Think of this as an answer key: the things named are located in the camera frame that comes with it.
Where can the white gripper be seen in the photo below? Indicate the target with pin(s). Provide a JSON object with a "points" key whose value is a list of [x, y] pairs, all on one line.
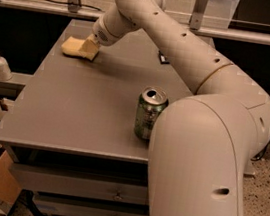
{"points": [[100, 34]]}

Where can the yellow sponge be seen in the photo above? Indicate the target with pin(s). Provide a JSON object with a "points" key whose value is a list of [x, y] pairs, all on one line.
{"points": [[71, 46]]}

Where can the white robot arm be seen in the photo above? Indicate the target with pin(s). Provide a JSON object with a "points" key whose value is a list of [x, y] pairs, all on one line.
{"points": [[201, 144]]}

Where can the blue rxbar wrapper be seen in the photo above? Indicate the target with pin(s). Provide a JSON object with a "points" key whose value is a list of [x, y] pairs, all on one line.
{"points": [[163, 60]]}

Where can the green soda can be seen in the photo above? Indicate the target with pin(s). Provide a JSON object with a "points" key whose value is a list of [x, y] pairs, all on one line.
{"points": [[151, 102]]}

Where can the grey drawer cabinet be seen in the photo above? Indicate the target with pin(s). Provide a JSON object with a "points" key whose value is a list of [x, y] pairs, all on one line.
{"points": [[71, 133]]}

